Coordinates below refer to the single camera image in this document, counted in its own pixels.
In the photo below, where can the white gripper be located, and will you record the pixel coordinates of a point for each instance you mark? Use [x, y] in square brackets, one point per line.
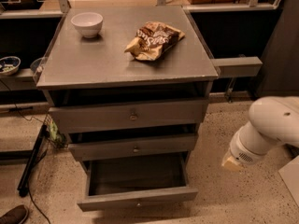
[243, 152]

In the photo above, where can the grey bottom drawer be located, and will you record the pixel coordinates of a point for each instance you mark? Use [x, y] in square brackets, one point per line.
[136, 182]

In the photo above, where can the grey drawer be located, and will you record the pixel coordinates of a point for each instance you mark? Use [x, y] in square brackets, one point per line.
[92, 118]
[103, 150]
[136, 182]

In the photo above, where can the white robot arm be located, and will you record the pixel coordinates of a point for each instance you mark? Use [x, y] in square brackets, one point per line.
[273, 121]

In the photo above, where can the grey drawer cabinet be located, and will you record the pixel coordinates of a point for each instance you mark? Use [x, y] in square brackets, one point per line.
[97, 71]

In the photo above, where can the grey middle drawer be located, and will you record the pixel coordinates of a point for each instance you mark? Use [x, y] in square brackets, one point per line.
[103, 150]

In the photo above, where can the grey top drawer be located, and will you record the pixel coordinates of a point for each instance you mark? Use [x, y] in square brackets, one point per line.
[92, 118]

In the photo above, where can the white board on floor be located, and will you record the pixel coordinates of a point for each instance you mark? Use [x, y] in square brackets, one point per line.
[290, 176]

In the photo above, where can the grey side shelf right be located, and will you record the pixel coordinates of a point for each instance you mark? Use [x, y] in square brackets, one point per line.
[237, 67]

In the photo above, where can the grey side shelf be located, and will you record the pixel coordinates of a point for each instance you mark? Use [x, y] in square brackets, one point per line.
[20, 81]
[237, 67]

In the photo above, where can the brown chip bag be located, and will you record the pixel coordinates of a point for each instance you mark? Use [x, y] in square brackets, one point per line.
[152, 40]

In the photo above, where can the white ceramic bowl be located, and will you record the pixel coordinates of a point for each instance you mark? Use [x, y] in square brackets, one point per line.
[88, 24]

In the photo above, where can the black bar on floor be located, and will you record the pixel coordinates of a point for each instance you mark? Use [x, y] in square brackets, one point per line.
[23, 185]

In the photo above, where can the clear glass bowl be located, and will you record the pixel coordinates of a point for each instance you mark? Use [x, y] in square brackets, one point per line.
[38, 63]

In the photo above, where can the dark shoe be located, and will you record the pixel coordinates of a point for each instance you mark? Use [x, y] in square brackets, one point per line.
[17, 215]

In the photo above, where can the grey side shelf left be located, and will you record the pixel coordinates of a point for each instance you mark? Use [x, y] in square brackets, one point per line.
[20, 81]

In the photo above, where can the wire basket green contents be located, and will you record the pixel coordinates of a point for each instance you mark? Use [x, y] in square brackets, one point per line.
[57, 139]

